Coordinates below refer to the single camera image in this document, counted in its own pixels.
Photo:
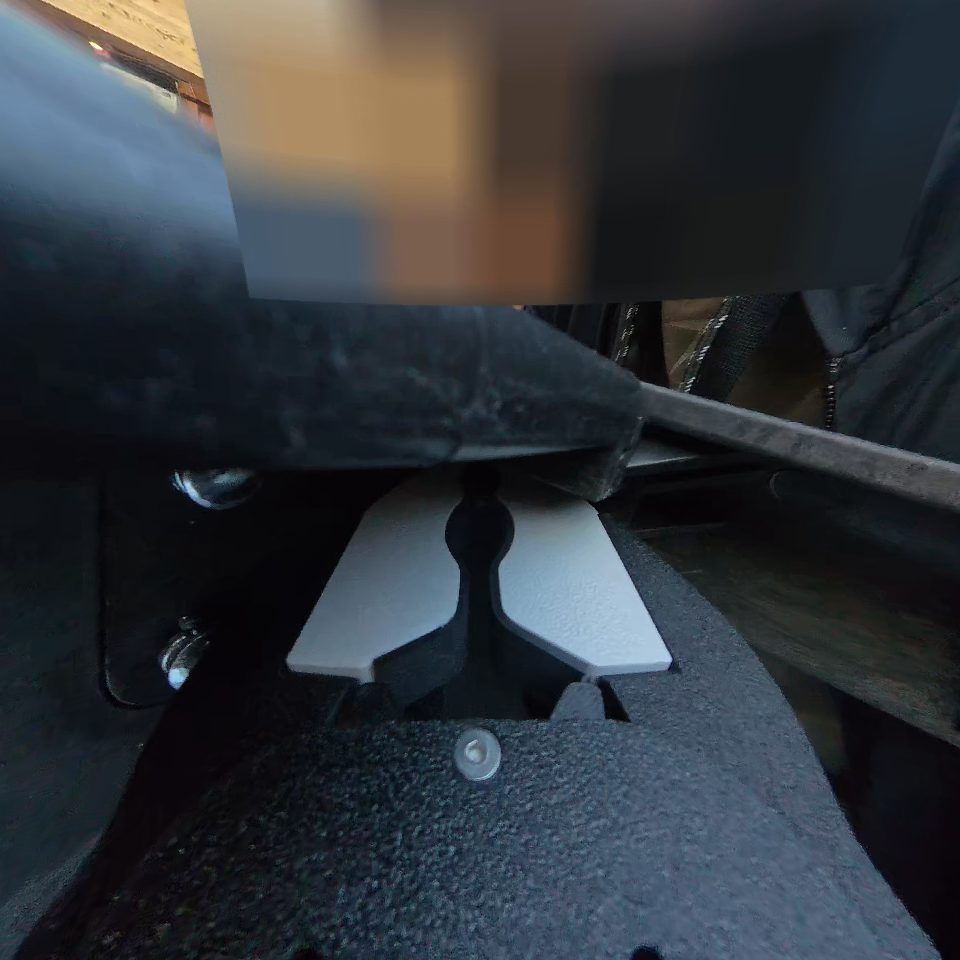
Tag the person's black clothing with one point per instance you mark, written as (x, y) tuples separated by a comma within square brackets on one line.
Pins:
[(900, 360)]

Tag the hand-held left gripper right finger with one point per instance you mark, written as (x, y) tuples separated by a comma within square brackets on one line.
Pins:
[(577, 592)]

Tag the chrome dome bolt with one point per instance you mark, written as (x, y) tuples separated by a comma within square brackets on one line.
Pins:
[(180, 652), (214, 487)]

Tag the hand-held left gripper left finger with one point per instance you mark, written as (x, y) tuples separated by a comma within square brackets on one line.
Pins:
[(375, 592)]

